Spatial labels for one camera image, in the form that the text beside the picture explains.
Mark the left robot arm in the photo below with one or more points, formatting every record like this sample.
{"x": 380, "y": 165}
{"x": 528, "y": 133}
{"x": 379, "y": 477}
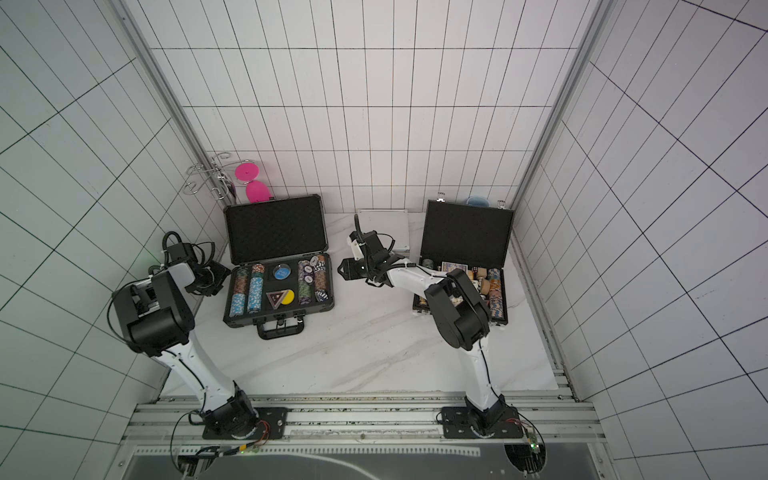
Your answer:
{"x": 154, "y": 318}

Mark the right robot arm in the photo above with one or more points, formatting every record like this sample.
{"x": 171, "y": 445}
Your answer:
{"x": 461, "y": 317}

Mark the chrome wire wall rack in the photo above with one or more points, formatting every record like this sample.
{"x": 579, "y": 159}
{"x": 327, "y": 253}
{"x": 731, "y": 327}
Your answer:
{"x": 211, "y": 176}

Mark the aluminium mounting rail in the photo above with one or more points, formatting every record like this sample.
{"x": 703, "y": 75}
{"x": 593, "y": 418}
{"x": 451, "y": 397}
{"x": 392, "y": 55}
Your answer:
{"x": 555, "y": 417}

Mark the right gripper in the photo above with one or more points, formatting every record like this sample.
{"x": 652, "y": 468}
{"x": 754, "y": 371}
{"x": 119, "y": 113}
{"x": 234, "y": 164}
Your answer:
{"x": 358, "y": 264}

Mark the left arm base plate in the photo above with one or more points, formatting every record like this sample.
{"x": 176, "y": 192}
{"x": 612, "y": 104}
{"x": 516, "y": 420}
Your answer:
{"x": 269, "y": 422}

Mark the pink hourglass object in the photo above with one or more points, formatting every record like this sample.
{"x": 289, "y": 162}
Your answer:
{"x": 256, "y": 191}

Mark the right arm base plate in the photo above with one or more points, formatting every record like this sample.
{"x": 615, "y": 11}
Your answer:
{"x": 464, "y": 423}

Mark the blue round object behind case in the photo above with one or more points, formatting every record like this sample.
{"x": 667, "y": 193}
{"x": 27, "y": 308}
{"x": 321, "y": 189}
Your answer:
{"x": 477, "y": 202}

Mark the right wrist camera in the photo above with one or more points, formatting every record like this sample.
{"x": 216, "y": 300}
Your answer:
{"x": 356, "y": 247}

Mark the black poker case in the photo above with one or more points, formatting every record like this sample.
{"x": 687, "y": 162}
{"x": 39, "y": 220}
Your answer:
{"x": 281, "y": 265}
{"x": 472, "y": 238}

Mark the silver poker case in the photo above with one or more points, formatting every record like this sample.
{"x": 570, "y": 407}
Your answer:
{"x": 392, "y": 225}

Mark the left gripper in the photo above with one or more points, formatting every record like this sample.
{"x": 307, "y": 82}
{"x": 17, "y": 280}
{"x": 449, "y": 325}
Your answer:
{"x": 222, "y": 274}

